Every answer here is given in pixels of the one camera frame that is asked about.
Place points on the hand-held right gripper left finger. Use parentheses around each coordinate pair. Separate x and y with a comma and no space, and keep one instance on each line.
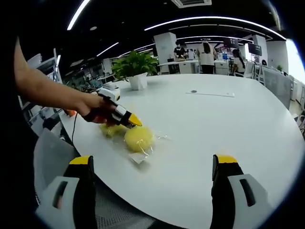
(71,198)

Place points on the white mesh office chair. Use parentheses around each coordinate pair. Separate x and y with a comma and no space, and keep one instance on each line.
(54,155)

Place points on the ceiling air conditioner vent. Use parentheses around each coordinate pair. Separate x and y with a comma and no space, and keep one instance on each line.
(190,3)

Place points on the grey desk partition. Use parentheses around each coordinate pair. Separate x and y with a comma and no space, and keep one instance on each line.
(276,83)

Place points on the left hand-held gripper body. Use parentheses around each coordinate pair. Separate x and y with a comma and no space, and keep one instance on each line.
(104,105)

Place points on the green potted plant white pot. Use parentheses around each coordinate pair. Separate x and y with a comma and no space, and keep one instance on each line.
(135,66)

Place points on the long white ceiling light strip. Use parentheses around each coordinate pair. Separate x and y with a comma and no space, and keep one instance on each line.
(214,20)

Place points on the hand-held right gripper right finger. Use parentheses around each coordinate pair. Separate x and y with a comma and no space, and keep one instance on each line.
(228,198)

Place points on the person's left hand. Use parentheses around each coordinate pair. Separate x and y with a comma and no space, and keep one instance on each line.
(91,103)

